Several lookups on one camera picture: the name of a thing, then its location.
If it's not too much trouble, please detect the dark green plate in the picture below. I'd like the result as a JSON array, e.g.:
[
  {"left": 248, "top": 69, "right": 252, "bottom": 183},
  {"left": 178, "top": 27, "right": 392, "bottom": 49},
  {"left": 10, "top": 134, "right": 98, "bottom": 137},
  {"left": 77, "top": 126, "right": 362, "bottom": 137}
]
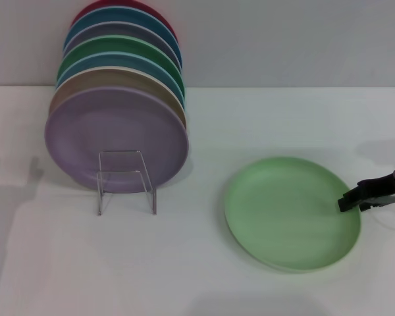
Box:
[{"left": 56, "top": 34, "right": 186, "bottom": 99}]

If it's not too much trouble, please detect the red plate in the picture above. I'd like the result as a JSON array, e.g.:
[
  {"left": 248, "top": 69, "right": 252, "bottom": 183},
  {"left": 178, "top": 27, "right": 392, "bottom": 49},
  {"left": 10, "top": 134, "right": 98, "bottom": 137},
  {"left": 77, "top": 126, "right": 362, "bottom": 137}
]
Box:
[{"left": 70, "top": 0, "right": 179, "bottom": 45}]

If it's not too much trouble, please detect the light blue plate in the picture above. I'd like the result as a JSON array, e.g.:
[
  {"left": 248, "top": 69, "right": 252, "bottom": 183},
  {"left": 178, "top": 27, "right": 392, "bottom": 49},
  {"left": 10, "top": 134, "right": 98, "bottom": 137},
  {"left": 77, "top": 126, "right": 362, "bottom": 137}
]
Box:
[{"left": 55, "top": 51, "right": 186, "bottom": 111}]

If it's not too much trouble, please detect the clear acrylic plate rack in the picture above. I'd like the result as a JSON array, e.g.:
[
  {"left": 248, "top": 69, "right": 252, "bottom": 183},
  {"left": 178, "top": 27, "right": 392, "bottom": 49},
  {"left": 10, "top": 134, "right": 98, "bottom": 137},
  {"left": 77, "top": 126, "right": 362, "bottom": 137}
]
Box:
[{"left": 96, "top": 149, "right": 158, "bottom": 217}]

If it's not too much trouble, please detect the tan plate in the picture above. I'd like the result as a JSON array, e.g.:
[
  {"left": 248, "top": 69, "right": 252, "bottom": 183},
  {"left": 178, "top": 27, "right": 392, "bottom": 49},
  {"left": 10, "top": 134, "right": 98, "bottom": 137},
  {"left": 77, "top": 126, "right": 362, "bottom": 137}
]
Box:
[{"left": 49, "top": 65, "right": 188, "bottom": 132}]

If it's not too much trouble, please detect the teal blue plate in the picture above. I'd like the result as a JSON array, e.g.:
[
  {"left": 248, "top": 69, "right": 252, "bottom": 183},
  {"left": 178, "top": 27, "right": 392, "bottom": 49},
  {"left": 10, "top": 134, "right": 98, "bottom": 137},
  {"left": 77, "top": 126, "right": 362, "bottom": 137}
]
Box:
[{"left": 64, "top": 6, "right": 184, "bottom": 70}]

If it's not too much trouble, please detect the lilac plate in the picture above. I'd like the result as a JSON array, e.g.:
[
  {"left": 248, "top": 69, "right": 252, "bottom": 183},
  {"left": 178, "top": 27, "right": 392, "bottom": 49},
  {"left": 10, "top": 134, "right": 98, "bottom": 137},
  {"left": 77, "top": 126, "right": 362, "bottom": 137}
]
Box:
[{"left": 44, "top": 86, "right": 190, "bottom": 194}]

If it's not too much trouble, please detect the light green plate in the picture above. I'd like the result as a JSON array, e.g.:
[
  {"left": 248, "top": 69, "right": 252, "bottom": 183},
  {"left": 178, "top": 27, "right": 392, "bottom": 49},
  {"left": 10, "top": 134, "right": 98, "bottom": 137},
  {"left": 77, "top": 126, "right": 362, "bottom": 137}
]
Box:
[{"left": 223, "top": 156, "right": 363, "bottom": 274}]

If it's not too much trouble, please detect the grey purple plate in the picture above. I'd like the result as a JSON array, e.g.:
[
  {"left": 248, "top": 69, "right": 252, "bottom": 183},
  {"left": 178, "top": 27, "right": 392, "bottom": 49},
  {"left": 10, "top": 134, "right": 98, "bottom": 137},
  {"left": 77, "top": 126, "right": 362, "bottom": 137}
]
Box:
[{"left": 63, "top": 21, "right": 182, "bottom": 72}]

